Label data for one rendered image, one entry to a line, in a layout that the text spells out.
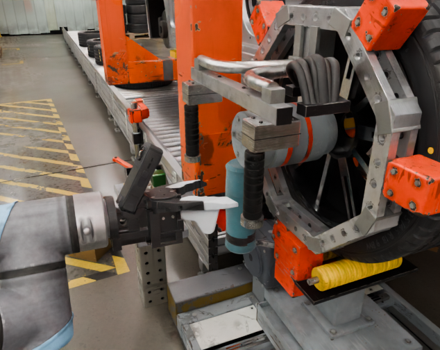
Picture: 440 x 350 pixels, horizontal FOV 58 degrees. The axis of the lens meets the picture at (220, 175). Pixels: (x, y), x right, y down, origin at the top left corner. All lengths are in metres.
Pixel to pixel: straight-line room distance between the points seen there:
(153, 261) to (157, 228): 0.93
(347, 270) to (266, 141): 0.48
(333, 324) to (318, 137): 0.63
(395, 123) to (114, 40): 2.58
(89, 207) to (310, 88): 0.40
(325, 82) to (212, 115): 0.61
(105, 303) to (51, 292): 1.14
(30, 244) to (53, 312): 0.10
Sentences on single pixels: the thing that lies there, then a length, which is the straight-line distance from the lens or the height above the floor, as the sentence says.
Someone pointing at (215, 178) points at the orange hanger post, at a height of 0.58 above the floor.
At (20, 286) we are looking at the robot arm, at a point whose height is 0.78.
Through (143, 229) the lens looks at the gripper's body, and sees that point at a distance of 0.67.
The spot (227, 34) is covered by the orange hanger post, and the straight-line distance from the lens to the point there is 1.23.
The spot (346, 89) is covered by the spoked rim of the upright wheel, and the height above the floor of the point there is 0.94.
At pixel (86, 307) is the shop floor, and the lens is 1.76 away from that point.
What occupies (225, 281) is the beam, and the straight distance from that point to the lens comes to 1.60.
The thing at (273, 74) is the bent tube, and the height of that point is 1.00.
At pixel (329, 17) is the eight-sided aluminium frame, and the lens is 0.86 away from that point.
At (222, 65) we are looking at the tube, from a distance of 0.88.
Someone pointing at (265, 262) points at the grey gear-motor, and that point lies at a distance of 1.34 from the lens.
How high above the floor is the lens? 1.15
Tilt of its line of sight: 25 degrees down
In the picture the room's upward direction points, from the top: straight up
